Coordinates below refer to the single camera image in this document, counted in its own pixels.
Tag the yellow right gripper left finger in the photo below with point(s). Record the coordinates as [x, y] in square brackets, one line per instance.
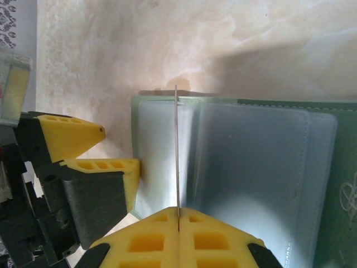
[145, 245]

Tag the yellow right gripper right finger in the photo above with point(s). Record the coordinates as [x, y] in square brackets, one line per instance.
[217, 245]

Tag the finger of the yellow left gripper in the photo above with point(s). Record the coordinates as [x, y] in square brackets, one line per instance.
[97, 195]
[72, 136]

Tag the dark credit card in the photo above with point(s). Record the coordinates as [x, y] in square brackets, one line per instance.
[177, 153]

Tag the clear acrylic card stand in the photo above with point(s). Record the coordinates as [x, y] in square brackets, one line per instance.
[14, 83]

